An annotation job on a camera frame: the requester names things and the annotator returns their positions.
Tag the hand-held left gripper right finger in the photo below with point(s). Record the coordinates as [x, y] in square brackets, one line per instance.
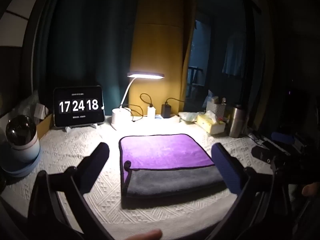
[226, 167]

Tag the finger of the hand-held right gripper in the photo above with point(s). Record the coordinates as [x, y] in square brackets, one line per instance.
[282, 137]
[260, 152]

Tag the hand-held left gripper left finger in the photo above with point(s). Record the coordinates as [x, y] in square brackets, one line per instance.
[96, 165]

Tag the purple and grey towel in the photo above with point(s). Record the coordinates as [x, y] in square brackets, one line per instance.
[162, 155]

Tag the person's right hand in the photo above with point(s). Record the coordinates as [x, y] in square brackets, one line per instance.
[311, 190]

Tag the person's left hand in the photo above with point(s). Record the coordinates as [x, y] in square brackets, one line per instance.
[145, 235]

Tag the small white device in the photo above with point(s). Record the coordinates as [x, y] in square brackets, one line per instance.
[253, 137]

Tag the white textured tablecloth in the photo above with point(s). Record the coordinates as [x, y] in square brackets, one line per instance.
[75, 142]

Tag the steel thermos bottle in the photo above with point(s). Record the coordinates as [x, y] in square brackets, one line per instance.
[236, 122]

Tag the white tablet stand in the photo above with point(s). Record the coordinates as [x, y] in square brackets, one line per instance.
[67, 129]

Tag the yellow tissue box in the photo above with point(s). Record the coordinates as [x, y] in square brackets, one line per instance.
[208, 124]

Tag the white desk lamp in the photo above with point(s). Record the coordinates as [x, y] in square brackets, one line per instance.
[120, 118]

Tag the white storage basket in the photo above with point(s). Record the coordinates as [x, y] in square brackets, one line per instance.
[216, 108]

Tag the black tablet with clock display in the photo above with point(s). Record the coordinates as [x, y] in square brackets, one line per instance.
[78, 106]

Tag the crumpled plastic bag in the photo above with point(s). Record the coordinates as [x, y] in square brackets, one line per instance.
[188, 116]

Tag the cardboard box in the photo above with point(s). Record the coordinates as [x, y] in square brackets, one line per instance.
[43, 125]

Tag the white charger plug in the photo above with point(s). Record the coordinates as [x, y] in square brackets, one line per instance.
[151, 111]

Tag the small white box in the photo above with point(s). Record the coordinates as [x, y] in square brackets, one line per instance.
[41, 110]

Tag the black charger plug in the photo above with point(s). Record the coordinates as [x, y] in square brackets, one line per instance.
[166, 110]

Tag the hanging pale garment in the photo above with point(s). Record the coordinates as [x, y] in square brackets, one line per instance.
[233, 55]

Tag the balcony railing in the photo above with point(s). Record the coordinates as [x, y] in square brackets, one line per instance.
[196, 76]

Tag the teal curtain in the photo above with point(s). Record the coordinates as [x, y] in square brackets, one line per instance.
[87, 42]

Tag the yellow curtain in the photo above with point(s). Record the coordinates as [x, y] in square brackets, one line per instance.
[160, 42]

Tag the white dome camera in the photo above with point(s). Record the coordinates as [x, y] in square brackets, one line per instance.
[23, 150]

